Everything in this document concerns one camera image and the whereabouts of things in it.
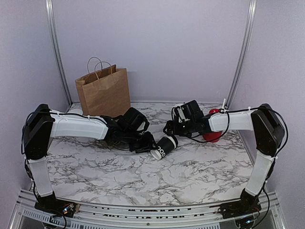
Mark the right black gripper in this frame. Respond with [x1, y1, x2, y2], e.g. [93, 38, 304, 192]
[163, 119, 195, 137]

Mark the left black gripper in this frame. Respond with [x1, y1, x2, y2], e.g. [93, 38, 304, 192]
[122, 127, 158, 154]

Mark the black plastic cup lid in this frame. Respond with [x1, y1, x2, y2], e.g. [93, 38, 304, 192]
[171, 135, 178, 148]

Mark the black paper coffee cup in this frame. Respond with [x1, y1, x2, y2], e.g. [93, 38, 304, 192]
[151, 135, 175, 160]

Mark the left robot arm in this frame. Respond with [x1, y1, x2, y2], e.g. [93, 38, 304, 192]
[21, 104, 157, 218]

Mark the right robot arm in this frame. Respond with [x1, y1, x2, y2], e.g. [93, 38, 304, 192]
[157, 100, 288, 219]

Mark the stack of paper cups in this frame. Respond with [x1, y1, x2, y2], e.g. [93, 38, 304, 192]
[171, 104, 182, 120]

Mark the red cylindrical holder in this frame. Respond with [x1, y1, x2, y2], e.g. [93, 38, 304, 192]
[203, 109, 223, 143]

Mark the brown paper bag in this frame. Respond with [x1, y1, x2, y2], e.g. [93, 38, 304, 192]
[75, 60, 131, 117]

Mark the white and orange bowl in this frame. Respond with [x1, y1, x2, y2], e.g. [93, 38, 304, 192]
[68, 108, 83, 115]

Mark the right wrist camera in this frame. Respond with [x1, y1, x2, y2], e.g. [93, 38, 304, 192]
[175, 100, 204, 123]

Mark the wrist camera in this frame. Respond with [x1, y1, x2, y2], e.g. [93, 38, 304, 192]
[175, 100, 204, 123]
[114, 107, 150, 134]

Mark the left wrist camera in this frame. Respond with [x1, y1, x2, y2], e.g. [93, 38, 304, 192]
[114, 107, 150, 134]

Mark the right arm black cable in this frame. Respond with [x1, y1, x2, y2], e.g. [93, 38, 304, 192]
[171, 104, 289, 210]

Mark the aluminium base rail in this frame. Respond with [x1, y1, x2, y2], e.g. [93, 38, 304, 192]
[8, 190, 287, 229]

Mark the right aluminium frame post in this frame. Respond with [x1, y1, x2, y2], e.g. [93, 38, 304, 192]
[225, 0, 257, 108]

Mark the aluminium frame post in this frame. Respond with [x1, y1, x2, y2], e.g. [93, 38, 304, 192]
[45, 0, 73, 107]
[225, 0, 257, 108]

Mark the left aluminium frame post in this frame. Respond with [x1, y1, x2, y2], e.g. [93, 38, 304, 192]
[45, 0, 73, 107]

